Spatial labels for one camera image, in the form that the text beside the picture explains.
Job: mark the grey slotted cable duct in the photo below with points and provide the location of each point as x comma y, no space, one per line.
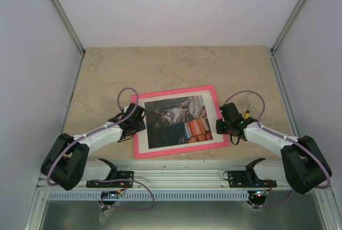
146,196

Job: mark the right aluminium corner post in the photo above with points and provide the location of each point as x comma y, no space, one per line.
286,28

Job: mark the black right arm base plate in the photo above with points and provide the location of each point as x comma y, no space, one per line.
244,179

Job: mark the aluminium corner post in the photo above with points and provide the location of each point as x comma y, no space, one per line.
286,28
66,22

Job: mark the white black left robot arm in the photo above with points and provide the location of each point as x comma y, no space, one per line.
67,163

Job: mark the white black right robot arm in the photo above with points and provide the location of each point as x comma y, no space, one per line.
301,165

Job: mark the cat photo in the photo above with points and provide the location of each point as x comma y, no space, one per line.
177,121

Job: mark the pink picture frame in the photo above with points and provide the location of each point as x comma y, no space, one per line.
208,92

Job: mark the yellow screwdriver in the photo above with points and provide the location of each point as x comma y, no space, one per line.
247,112

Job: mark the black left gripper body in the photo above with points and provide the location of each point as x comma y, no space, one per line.
140,127

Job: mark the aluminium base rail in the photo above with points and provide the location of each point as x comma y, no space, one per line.
180,175

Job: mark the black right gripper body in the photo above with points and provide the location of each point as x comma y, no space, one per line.
223,130

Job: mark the left aluminium corner post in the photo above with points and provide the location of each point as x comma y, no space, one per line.
66,22

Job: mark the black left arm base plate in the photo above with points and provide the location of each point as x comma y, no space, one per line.
122,184

